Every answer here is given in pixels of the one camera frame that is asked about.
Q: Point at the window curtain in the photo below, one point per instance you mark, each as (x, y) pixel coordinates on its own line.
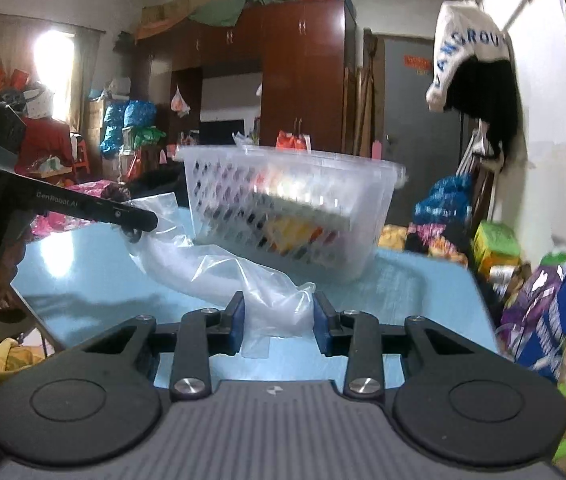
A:
(86, 43)

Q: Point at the green cloth on wardrobe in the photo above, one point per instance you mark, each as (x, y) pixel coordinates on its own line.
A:
(225, 13)

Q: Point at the green yellow box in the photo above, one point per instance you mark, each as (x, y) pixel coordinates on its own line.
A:
(495, 244)

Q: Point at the grey metal door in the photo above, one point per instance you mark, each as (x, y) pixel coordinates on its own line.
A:
(428, 144)

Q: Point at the small cardboard box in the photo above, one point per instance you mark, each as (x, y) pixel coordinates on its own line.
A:
(327, 211)

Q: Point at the pink floral bedding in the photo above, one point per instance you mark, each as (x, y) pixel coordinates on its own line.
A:
(61, 218)

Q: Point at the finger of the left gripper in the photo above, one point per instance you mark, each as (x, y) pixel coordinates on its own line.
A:
(128, 217)

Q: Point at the blue bags near window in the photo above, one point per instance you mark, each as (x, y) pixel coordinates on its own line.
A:
(130, 123)

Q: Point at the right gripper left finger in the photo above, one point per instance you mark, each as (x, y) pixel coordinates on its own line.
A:
(226, 331)

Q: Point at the white plastic perforated basket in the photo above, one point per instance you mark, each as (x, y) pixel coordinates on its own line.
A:
(219, 183)

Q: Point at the white hooded jacket with letters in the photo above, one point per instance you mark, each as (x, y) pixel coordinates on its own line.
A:
(463, 31)

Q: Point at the clear plastic bag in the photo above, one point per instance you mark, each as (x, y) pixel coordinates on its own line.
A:
(275, 307)

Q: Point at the red white shopping bag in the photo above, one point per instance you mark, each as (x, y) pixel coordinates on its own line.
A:
(292, 141)

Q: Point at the purple plastic bag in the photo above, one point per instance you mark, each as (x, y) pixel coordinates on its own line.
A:
(523, 311)

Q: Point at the blue plastic bag by door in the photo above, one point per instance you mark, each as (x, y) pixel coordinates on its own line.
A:
(449, 200)

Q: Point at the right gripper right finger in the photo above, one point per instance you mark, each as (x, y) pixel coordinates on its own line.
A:
(331, 336)

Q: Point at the red brown wooden wardrobe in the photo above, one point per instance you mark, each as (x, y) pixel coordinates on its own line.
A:
(305, 52)

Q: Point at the black hanging garment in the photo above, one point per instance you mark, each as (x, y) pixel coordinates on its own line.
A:
(487, 91)

